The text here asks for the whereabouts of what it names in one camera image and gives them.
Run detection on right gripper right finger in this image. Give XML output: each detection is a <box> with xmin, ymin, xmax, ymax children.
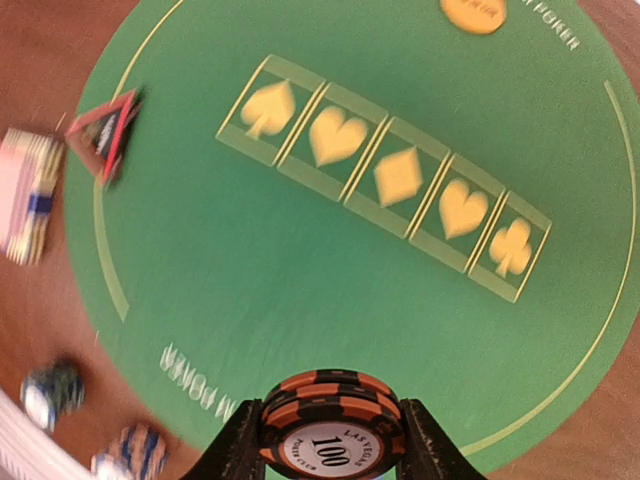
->
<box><xmin>397</xmin><ymin>399</ymin><xmax>485</xmax><ymax>480</ymax></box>

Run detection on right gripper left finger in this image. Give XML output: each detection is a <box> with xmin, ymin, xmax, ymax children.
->
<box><xmin>181</xmin><ymin>399</ymin><xmax>265</xmax><ymax>480</ymax></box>

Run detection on blue white poker chip stack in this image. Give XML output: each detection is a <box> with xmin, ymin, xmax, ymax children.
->
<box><xmin>91</xmin><ymin>423</ymin><xmax>168</xmax><ymax>480</ymax></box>

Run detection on orange black poker chip stack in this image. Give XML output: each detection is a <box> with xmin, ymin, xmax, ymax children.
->
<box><xmin>259</xmin><ymin>369</ymin><xmax>406</xmax><ymax>479</ymax></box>

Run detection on triangular all-in button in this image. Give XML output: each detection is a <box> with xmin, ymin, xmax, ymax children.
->
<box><xmin>65</xmin><ymin>89</ymin><xmax>144</xmax><ymax>186</ymax></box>

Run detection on orange dealer button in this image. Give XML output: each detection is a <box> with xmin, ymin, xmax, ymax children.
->
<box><xmin>440</xmin><ymin>0</ymin><xmax>507</xmax><ymax>35</ymax></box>

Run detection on green poker chip stack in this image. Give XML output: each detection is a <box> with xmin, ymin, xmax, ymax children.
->
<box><xmin>20</xmin><ymin>361</ymin><xmax>85</xmax><ymax>434</ymax></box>

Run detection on round green poker mat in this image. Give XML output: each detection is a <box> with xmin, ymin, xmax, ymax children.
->
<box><xmin>65</xmin><ymin>1</ymin><xmax>639</xmax><ymax>472</ymax></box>

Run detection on blue gold card box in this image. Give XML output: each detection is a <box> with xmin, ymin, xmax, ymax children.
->
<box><xmin>1</xmin><ymin>128</ymin><xmax>65</xmax><ymax>265</ymax></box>

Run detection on red backed card deck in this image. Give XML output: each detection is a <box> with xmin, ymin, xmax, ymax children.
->
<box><xmin>1</xmin><ymin>149</ymin><xmax>35</xmax><ymax>251</ymax></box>

